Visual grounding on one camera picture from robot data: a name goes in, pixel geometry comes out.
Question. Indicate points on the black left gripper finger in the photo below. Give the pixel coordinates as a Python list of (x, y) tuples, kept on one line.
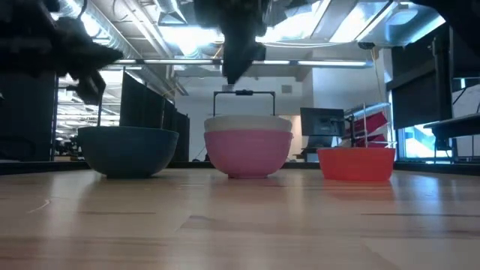
[(93, 90)]

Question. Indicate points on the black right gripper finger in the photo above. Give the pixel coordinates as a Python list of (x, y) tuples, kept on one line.
[(236, 63)]

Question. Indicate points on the white bowl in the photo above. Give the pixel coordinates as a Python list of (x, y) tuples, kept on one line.
[(247, 123)]

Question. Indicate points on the dark blue bowl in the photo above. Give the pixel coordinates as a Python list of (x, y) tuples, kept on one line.
[(127, 152)]

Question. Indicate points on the hot pink bowl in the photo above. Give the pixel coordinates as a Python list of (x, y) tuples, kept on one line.
[(247, 153)]

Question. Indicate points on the orange plastic bowl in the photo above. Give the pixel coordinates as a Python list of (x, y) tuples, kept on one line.
[(356, 164)]

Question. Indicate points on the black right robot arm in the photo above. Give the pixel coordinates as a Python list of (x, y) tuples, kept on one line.
[(457, 18)]

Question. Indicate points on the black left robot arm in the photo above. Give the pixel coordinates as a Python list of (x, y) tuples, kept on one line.
[(26, 37)]

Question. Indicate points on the black partition panels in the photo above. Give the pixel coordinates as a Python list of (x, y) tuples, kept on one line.
[(146, 108)]

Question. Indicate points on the tall black cabinet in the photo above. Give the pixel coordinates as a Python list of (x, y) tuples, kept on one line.
[(26, 120)]

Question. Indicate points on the long ceiling light bar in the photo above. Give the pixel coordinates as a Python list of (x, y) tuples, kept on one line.
[(318, 63)]

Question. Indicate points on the black computer monitor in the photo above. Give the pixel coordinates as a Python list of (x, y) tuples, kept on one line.
[(322, 122)]

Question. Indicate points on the red panels on rack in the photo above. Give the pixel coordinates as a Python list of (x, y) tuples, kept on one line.
[(373, 123)]

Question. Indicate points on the black window blind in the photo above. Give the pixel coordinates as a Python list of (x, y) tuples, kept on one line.
[(420, 93)]

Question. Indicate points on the dark side table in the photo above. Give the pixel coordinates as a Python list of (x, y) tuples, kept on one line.
[(455, 126)]

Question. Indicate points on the black frame stand with camera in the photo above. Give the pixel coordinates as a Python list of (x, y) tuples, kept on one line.
[(99, 117), (214, 105)]

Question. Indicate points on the silver ceiling duct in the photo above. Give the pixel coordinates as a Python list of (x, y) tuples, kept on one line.
[(123, 33)]

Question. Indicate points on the square wall vent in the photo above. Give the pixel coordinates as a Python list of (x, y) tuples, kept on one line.
[(287, 89)]

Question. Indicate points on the ceiling security camera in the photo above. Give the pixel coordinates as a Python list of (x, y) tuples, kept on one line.
[(366, 45)]

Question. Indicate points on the black table edge rail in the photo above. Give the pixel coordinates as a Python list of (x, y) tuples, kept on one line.
[(431, 167)]

